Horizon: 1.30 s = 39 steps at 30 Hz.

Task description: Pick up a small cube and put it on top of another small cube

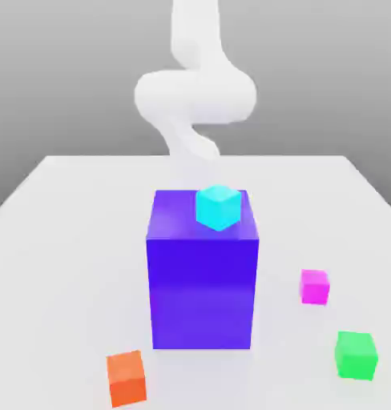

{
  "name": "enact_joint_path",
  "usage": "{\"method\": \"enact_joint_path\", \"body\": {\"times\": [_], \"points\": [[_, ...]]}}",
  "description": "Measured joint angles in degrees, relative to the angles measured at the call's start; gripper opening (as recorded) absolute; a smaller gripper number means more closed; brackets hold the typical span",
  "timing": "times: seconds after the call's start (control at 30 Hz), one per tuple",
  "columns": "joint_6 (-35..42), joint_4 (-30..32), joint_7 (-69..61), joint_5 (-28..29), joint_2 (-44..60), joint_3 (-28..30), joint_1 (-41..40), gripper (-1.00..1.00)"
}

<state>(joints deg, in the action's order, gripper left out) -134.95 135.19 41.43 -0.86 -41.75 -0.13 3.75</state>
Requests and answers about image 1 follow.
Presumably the small green cube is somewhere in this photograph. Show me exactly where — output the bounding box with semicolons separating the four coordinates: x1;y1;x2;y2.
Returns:
334;330;379;382

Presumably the small orange cube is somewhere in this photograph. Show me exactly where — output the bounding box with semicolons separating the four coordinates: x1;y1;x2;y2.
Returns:
106;349;148;409

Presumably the small magenta cube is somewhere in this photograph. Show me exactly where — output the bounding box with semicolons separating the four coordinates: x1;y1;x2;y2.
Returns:
300;268;331;306

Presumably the large purple box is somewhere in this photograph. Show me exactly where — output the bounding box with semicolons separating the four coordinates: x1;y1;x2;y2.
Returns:
145;189;260;351

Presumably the small cyan cube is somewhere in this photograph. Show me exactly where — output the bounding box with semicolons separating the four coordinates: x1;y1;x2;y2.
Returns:
195;184;242;232

